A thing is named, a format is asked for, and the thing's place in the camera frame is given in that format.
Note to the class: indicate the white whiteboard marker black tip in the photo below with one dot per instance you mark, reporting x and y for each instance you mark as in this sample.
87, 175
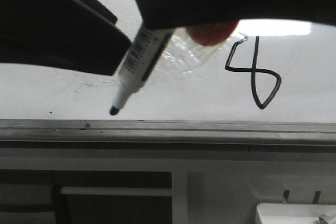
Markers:
139, 62

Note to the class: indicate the red round magnet taped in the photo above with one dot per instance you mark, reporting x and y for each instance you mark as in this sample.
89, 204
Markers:
212, 34

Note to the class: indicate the white whiteboard surface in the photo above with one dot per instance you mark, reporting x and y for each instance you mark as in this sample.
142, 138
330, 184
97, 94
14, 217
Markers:
184, 86

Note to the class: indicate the white horizontal bar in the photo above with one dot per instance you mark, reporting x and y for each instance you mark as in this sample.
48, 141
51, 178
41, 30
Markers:
116, 191

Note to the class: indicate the dark hook left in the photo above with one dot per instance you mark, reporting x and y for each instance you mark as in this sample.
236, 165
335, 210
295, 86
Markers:
285, 197

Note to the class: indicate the dark hook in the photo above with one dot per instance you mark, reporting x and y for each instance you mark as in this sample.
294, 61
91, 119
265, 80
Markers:
316, 197
285, 197

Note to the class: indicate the white box lower right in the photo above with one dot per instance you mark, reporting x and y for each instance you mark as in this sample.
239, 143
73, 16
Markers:
294, 213

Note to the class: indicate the dark hook right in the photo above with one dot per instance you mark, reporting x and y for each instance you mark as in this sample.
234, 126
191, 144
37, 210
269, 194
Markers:
316, 197

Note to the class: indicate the grey aluminium whiteboard frame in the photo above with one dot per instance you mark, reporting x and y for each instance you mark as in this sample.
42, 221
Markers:
169, 135

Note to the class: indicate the white vertical post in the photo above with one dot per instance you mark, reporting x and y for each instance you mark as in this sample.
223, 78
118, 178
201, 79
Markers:
179, 197

